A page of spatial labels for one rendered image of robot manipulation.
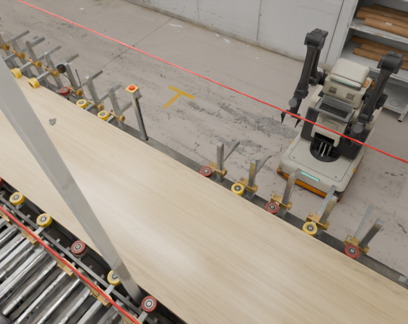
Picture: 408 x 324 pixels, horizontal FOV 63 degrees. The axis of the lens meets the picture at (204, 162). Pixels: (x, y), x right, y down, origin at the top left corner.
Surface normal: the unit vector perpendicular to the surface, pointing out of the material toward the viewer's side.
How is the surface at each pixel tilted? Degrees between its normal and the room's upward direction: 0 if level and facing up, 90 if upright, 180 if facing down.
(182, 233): 0
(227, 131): 0
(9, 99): 90
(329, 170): 0
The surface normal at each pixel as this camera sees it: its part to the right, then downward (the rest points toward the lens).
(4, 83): 0.81, 0.44
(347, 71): -0.42, -0.02
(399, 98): -0.04, -0.62
